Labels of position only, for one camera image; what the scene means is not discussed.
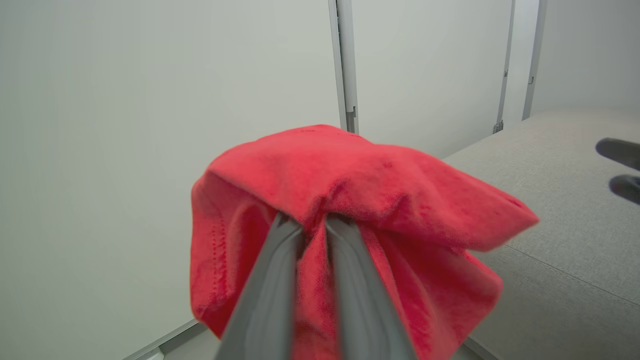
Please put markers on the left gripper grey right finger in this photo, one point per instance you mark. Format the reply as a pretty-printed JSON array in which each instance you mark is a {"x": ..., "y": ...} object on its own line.
[{"x": 362, "y": 300}]

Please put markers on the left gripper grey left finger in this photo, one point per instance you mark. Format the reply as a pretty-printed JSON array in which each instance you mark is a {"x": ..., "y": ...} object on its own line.
[{"x": 267, "y": 300}]

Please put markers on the red clothing item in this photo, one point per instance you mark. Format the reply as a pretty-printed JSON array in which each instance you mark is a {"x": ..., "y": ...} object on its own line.
[{"x": 375, "y": 180}]

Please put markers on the grey fabric sofa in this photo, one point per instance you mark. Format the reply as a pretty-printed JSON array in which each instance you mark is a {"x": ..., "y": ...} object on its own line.
[{"x": 575, "y": 280}]

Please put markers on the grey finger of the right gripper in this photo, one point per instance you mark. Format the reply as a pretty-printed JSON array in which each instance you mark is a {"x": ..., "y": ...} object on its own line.
[
  {"x": 627, "y": 189},
  {"x": 622, "y": 152}
]

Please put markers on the large white partition grey frame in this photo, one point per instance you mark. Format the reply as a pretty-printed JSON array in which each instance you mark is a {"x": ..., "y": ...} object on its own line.
[{"x": 150, "y": 150}]

